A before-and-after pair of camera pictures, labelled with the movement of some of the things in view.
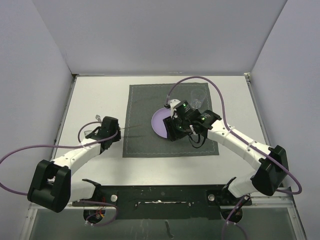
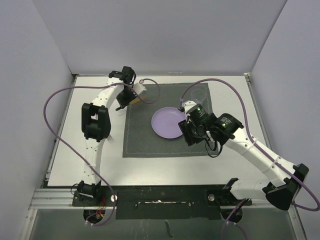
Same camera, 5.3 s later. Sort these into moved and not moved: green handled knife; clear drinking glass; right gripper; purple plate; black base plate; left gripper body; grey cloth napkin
Moved: left gripper body; green handled knife; right gripper
Not moved: clear drinking glass; black base plate; grey cloth napkin; purple plate
